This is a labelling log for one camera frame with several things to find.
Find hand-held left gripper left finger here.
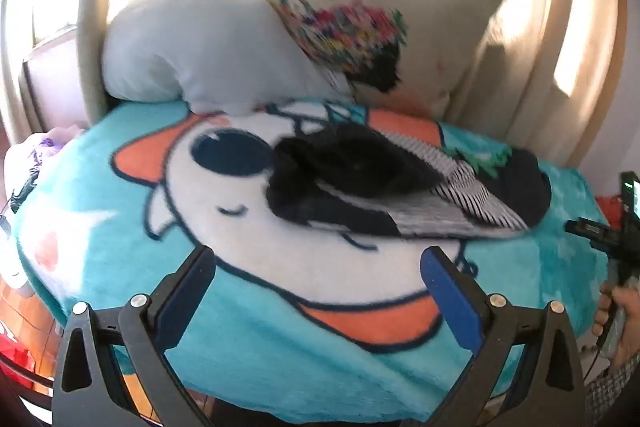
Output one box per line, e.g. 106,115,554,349
52,245,217,427

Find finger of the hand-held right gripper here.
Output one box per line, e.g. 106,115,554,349
565,218,618,253

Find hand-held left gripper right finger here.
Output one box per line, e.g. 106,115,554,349
420,245,586,427

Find dark pants with striped lining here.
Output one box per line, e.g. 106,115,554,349
265,124,553,240

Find person's right forearm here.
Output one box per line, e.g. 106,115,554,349
585,352,640,413

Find person's right hand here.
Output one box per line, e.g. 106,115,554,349
592,274,640,365

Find teal printed blanket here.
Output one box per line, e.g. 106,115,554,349
12,99,613,425

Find red object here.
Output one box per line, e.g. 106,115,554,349
0,337,36,388

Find purple and white cloth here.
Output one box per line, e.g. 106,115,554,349
5,124,86,218

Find beige curtain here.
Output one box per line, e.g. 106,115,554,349
450,0,628,168

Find grey plush pillow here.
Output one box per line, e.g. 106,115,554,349
102,0,356,115

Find beige bed frame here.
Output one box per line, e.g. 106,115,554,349
77,0,126,128

